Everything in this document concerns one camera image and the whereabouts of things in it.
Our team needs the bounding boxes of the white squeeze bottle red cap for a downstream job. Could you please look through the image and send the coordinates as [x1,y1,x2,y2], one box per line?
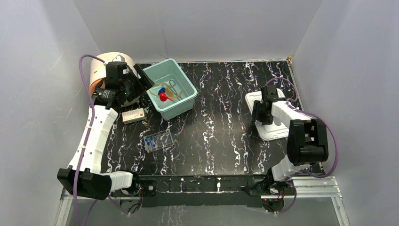
[159,92,173,102]

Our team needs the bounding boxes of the white plastic bin lid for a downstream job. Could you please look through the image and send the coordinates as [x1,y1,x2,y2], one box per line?
[245,91,288,141]

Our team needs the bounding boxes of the metal tongs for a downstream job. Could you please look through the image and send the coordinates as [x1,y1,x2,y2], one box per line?
[169,80,183,98]

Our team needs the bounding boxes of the teal plastic bin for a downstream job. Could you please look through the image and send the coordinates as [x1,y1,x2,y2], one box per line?
[144,58,198,121]

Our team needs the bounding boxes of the tan rubber band loop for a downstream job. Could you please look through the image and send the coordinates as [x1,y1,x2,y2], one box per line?
[148,83,181,102]

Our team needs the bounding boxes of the clear test tube rack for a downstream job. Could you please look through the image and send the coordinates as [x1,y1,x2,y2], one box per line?
[143,129,174,153]

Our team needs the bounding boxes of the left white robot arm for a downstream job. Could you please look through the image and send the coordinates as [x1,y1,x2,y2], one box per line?
[57,62,154,200]

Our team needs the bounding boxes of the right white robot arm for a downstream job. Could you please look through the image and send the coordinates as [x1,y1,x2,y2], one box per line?
[246,85,329,195]

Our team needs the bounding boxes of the white orange yellow cylinder device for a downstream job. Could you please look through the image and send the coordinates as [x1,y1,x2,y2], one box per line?
[89,52,140,95]

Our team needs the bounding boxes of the small white red box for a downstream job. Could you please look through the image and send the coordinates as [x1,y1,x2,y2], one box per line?
[122,108,146,124]

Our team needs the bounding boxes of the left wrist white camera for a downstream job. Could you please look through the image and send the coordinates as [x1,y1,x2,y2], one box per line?
[112,55,125,62]

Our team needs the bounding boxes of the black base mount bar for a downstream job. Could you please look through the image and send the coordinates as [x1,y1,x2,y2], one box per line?
[124,174,295,208]

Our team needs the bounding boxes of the aluminium frame rail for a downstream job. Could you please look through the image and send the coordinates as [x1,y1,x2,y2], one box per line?
[61,176,343,200]

